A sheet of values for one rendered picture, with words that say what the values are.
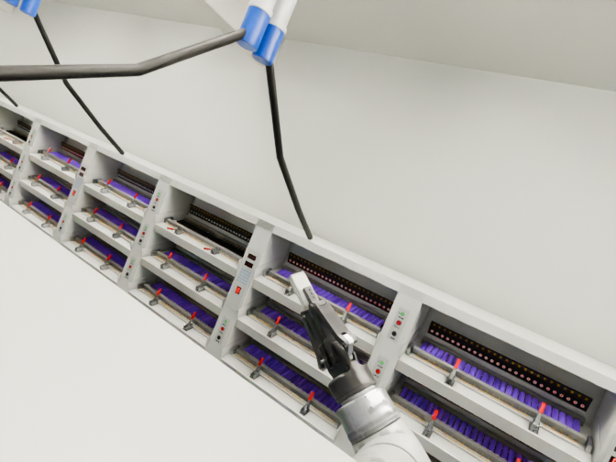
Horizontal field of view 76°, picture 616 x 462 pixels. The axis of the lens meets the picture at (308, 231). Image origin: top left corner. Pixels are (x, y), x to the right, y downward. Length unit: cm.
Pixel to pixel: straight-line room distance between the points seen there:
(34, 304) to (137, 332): 4
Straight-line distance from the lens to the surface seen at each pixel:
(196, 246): 200
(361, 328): 159
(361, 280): 175
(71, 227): 285
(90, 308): 21
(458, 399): 151
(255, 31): 114
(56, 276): 24
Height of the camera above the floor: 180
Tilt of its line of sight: 2 degrees down
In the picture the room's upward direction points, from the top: 23 degrees clockwise
